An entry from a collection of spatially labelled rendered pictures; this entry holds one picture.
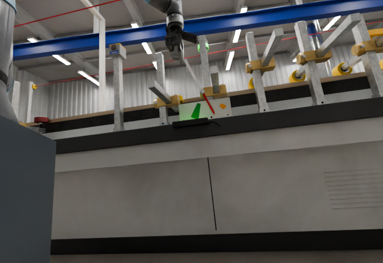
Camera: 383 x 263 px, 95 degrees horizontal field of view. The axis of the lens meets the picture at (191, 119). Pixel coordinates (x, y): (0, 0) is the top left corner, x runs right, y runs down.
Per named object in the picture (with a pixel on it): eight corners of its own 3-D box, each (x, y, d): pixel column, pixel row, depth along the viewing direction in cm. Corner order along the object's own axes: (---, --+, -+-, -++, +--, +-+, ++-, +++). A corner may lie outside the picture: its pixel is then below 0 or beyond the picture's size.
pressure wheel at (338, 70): (345, 59, 103) (334, 68, 103) (356, 68, 101) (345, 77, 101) (338, 64, 108) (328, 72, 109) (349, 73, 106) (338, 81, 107)
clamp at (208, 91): (227, 93, 87) (225, 84, 88) (199, 97, 89) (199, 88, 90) (226, 96, 92) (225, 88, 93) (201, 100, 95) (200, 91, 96)
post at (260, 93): (269, 120, 82) (252, 30, 92) (262, 121, 82) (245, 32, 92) (268, 121, 85) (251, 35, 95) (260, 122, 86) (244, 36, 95)
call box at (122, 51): (119, 54, 101) (119, 42, 103) (109, 56, 102) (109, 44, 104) (126, 60, 108) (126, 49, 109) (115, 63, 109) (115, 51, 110)
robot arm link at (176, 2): (160, 0, 96) (174, 9, 103) (161, 20, 93) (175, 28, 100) (170, -12, 89) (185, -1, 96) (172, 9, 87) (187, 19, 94)
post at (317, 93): (328, 112, 78) (304, 19, 88) (320, 113, 79) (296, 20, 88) (324, 113, 82) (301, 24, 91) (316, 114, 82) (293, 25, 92)
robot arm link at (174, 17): (184, 24, 98) (180, 10, 88) (185, 32, 97) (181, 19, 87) (168, 27, 99) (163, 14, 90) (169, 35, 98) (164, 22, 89)
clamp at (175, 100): (178, 103, 90) (177, 94, 91) (153, 106, 92) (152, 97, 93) (180, 106, 96) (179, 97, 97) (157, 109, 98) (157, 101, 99)
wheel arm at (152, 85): (155, 88, 68) (154, 78, 69) (147, 89, 69) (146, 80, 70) (180, 112, 111) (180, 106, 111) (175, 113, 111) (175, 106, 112)
